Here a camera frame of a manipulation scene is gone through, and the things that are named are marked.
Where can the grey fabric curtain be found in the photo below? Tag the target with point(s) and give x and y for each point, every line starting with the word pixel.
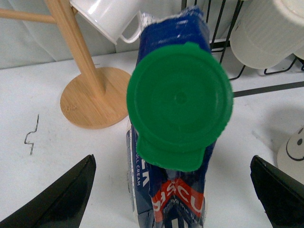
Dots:
pixel 24 43

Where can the white smiley face cup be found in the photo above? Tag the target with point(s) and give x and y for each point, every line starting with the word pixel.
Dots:
pixel 290 156

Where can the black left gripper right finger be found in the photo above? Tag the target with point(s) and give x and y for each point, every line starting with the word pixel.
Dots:
pixel 282 196

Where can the blue white milk carton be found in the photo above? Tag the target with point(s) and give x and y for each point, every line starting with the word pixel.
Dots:
pixel 179 101

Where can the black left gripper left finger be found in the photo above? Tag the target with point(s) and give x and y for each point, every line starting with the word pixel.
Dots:
pixel 62 204

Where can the wooden mug tree stand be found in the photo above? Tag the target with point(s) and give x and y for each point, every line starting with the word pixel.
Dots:
pixel 96 98

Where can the black wire mug rack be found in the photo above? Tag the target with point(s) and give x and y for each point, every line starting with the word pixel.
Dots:
pixel 237 71

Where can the cream ribbed ceramic mug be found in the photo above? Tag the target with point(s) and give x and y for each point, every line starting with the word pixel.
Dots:
pixel 268 32

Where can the white enamel mug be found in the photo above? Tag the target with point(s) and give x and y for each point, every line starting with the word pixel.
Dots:
pixel 111 17

